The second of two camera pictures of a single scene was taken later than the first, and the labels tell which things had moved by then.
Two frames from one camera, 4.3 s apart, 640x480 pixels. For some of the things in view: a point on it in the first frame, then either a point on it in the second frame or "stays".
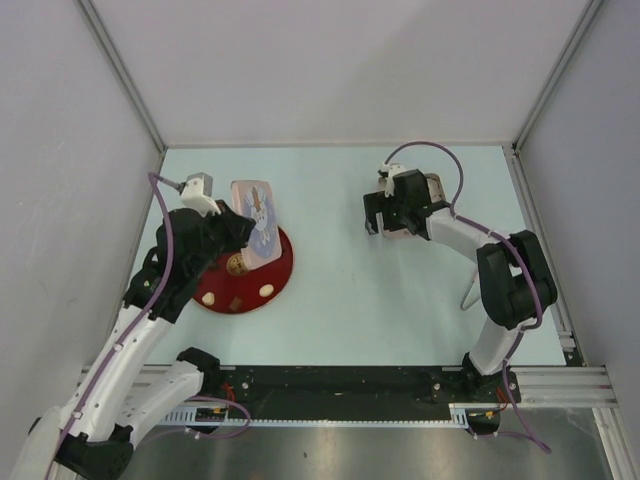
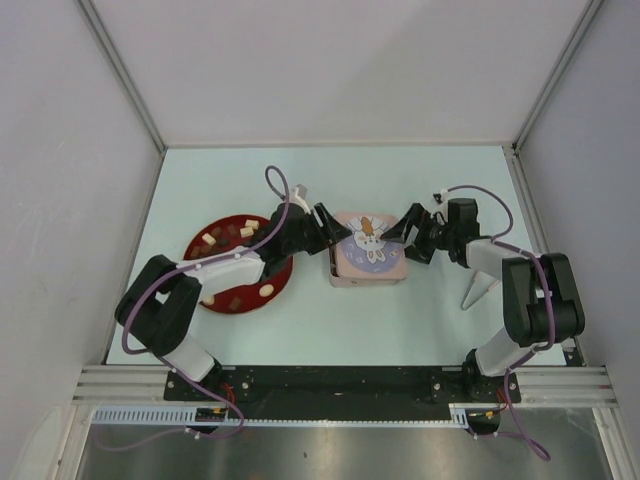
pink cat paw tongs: [473, 293] stays
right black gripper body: [393, 211] -> [432, 236]
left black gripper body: [220, 236] -> [311, 238]
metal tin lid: [256, 199] -> [366, 254]
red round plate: [219, 290] stays
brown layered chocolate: [236, 302] stays
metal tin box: [436, 194] -> [366, 259]
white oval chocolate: [266, 290] stays
